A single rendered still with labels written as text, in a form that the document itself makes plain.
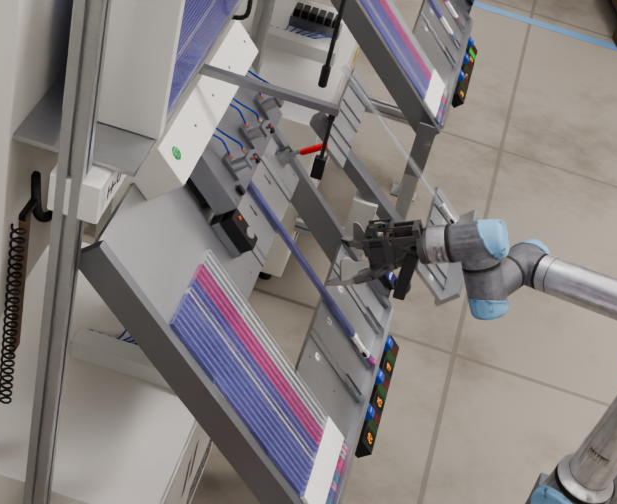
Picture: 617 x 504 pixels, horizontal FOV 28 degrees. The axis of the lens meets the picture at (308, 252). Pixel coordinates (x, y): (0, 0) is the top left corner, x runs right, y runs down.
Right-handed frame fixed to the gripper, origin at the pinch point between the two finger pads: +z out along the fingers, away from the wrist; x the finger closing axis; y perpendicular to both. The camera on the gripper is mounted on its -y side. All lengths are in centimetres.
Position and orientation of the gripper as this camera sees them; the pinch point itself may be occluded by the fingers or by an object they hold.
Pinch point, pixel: (333, 264)
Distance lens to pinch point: 251.1
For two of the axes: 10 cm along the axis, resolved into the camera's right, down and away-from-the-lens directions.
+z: -9.3, 1.0, 3.5
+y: -2.8, -8.0, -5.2
